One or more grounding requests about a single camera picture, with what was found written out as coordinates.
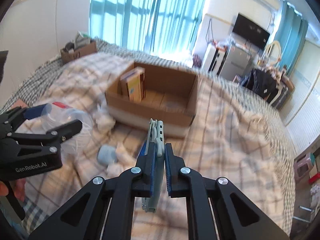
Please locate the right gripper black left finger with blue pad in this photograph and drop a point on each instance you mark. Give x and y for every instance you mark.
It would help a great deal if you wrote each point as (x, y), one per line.
(103, 208)

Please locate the white sock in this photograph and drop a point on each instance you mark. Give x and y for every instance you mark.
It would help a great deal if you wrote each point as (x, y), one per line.
(105, 123)

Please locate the black jacket on chair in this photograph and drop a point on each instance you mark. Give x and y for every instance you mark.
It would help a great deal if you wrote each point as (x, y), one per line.
(262, 82)

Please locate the person's left hand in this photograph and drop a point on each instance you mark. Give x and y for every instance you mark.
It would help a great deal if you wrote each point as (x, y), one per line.
(3, 189)

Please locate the white crumpled cloth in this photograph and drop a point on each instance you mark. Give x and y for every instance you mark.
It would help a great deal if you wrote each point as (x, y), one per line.
(124, 162)

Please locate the turquoise window curtain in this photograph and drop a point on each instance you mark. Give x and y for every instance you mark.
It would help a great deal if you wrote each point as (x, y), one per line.
(154, 26)

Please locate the pink plastic stool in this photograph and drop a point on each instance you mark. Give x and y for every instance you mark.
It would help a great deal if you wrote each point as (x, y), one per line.
(302, 165)

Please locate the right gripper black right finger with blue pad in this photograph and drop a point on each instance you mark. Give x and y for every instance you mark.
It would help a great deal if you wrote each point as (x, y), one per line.
(216, 208)

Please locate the black wall television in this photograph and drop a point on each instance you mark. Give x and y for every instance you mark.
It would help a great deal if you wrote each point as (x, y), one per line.
(251, 32)

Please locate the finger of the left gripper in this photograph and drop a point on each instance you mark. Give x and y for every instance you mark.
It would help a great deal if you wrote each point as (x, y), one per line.
(62, 133)
(12, 119)

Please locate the open cardboard box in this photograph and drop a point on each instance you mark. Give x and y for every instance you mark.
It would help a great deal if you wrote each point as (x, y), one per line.
(171, 96)

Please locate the clear plastic container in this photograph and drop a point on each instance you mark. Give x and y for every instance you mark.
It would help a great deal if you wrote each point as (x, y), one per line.
(61, 113)

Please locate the white oval vanity mirror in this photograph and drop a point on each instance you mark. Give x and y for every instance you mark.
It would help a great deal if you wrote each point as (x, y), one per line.
(272, 53)

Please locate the silver mini fridge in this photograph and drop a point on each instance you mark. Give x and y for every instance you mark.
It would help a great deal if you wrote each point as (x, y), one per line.
(238, 61)

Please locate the small cardboard box with clutter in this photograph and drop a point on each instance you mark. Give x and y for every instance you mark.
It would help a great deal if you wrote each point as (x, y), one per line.
(81, 46)

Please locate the turquoise right curtain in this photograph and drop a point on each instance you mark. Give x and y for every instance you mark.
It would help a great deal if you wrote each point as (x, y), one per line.
(291, 36)

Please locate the white appliance beside fridge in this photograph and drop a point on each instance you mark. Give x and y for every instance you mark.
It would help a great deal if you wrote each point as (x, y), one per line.
(213, 59)

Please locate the plaid bed quilt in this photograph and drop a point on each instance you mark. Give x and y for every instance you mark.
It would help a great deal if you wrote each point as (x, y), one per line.
(235, 134)

